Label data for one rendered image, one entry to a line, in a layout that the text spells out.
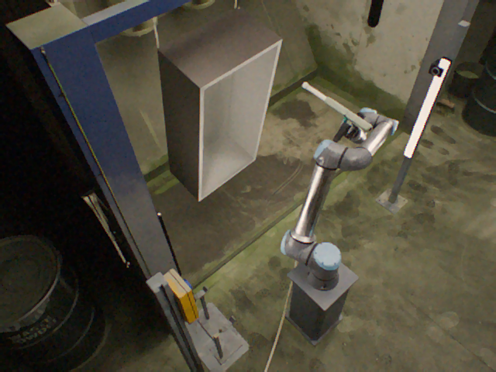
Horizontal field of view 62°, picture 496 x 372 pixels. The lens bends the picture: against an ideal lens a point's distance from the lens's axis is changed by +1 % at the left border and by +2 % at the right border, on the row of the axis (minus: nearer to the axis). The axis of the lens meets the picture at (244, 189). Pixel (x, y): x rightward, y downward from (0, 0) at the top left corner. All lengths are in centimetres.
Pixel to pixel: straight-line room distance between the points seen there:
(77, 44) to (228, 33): 121
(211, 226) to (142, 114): 115
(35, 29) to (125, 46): 237
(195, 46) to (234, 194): 167
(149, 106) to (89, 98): 232
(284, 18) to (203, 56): 240
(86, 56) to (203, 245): 224
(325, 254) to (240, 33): 131
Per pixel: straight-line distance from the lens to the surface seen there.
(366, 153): 216
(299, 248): 235
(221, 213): 354
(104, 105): 152
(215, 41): 238
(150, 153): 378
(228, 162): 330
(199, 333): 228
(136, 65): 377
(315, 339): 305
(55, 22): 144
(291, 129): 421
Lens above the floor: 292
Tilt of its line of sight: 51 degrees down
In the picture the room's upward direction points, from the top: 4 degrees counter-clockwise
